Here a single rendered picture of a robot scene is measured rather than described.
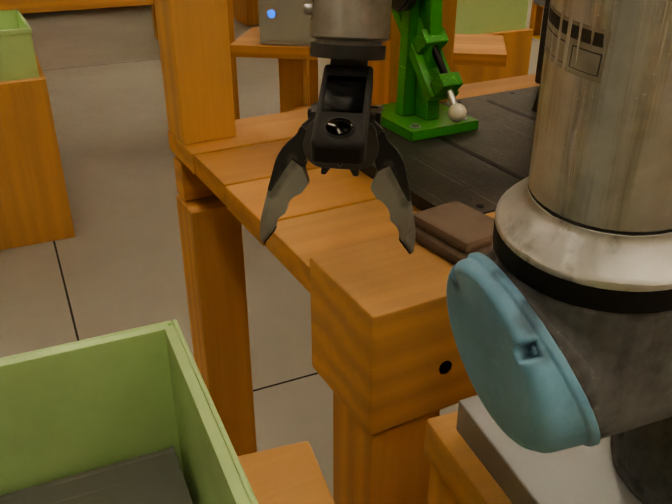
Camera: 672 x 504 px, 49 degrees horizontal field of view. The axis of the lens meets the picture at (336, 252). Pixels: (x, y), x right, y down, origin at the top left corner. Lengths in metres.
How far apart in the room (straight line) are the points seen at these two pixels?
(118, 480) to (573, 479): 0.35
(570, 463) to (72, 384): 0.38
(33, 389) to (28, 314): 1.97
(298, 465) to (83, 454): 0.19
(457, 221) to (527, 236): 0.45
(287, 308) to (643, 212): 2.09
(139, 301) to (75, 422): 1.90
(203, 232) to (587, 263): 0.98
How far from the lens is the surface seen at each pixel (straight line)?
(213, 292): 1.34
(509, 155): 1.12
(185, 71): 1.18
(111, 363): 0.59
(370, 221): 0.93
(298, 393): 2.04
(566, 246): 0.36
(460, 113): 1.14
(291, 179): 0.71
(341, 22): 0.68
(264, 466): 0.70
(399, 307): 0.71
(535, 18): 6.65
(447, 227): 0.81
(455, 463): 0.63
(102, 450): 0.64
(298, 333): 2.27
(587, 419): 0.39
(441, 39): 1.18
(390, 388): 0.76
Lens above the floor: 1.28
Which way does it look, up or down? 28 degrees down
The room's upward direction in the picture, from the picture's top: straight up
